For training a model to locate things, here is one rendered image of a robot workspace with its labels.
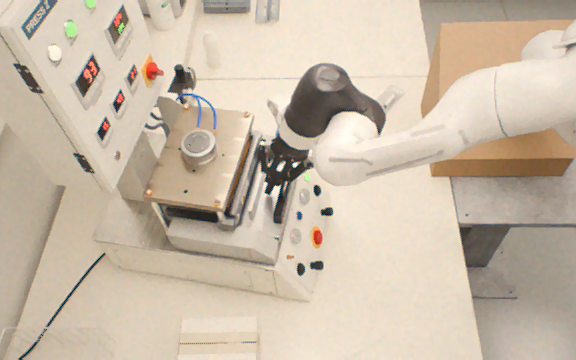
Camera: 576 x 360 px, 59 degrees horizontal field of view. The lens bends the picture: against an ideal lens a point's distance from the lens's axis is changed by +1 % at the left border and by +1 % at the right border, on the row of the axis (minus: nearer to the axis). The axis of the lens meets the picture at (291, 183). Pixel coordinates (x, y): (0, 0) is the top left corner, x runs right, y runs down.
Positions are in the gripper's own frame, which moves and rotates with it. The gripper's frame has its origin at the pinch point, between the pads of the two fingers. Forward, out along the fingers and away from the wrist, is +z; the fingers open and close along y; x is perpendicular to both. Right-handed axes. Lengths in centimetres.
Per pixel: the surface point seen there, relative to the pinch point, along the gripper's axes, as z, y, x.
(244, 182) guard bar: -0.8, -6.2, -3.0
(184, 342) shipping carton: 22.2, -6.8, -35.0
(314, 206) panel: 15.6, 14.8, 7.2
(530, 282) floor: 65, 121, 37
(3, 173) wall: 27, -63, -7
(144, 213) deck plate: 19.8, -26.5, -8.6
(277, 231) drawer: 4.1, 4.8, -9.6
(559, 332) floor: 62, 130, 18
